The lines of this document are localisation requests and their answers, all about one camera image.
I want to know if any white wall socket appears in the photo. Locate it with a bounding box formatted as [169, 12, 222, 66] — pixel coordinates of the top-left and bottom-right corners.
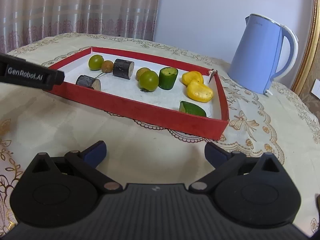
[311, 79, 320, 99]

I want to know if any green cucumber chunk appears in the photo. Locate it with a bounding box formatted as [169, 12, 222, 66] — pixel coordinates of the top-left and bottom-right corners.
[158, 67, 178, 90]

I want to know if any yellow fruit piece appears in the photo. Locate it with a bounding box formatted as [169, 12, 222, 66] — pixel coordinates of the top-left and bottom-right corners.
[181, 71, 204, 86]

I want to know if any yellow-green small fruit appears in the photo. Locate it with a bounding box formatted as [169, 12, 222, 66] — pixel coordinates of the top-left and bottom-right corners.
[136, 67, 150, 81]

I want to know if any patterned pink curtain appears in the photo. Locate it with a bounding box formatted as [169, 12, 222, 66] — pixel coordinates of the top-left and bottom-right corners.
[1, 0, 159, 53]

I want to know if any long yellow fruit chunk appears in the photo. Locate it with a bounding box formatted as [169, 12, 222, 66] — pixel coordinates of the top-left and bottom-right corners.
[187, 80, 214, 103]

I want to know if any round green fruit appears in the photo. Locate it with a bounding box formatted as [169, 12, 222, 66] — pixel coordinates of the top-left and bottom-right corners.
[88, 55, 104, 71]

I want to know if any dark skinned cut chunk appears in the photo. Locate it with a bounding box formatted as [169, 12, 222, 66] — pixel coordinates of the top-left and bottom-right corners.
[75, 75, 101, 91]

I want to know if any small brown longan fruit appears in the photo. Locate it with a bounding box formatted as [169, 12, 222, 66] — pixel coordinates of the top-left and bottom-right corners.
[101, 60, 114, 73]

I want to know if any red shallow box tray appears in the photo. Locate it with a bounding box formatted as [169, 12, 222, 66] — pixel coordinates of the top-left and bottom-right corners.
[48, 47, 229, 140]

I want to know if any small green lime half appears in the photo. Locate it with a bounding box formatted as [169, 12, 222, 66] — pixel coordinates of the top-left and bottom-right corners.
[179, 101, 207, 117]

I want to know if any gold mirror frame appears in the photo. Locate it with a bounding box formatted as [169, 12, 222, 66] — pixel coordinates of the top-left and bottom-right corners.
[291, 0, 320, 95]

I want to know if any light blue electric kettle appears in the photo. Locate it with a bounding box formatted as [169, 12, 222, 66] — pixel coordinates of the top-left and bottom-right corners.
[228, 14, 299, 95]

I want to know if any green fruit with sticker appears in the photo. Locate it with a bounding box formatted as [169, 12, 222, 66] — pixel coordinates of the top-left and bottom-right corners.
[138, 70, 159, 92]

